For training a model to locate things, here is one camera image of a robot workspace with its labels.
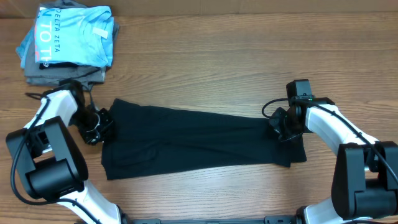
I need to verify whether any black t-shirt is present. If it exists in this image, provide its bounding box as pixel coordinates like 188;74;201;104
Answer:
101;99;307;180

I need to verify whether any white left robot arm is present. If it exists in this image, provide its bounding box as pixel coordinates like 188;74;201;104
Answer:
6;80;130;223

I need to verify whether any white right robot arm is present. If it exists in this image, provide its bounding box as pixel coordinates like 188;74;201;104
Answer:
264;79;397;224

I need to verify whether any black folded shirt in stack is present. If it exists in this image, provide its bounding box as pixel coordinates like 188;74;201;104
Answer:
39;62;78;70

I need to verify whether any light blue folded t-shirt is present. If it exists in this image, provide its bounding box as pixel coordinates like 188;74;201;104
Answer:
34;6;114;67

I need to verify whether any blue folded shirt under stack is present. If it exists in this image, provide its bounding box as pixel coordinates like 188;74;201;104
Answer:
16;27;34;69

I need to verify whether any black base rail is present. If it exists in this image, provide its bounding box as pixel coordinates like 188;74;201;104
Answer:
131;215;300;224

